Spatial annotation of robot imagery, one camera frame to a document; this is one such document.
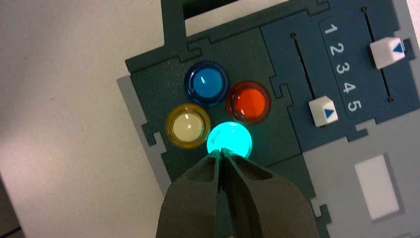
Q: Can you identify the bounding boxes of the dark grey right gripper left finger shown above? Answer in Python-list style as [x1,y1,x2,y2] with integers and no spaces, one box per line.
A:
[156,148,223,238]

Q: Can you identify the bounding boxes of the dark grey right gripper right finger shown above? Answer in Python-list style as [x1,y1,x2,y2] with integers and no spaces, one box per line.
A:
[221,147,320,238]

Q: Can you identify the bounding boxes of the green round push button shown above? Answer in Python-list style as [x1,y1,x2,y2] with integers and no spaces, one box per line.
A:
[207,121,253,159]

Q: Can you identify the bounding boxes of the yellow round push button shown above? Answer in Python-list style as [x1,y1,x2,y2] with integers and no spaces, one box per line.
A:
[165,103,211,150]

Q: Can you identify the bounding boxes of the red round push button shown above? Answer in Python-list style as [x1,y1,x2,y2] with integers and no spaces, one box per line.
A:
[226,80,272,125]

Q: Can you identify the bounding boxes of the blue round push button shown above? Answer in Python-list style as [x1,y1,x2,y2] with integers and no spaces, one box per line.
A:
[183,60,230,108]

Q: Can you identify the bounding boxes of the blue grey control panel board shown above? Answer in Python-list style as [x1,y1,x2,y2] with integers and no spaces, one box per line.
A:
[117,0,420,238]

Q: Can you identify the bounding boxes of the white slider knob blue arrow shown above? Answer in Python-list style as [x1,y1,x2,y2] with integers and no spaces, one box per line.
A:
[308,95,339,128]
[369,37,406,70]

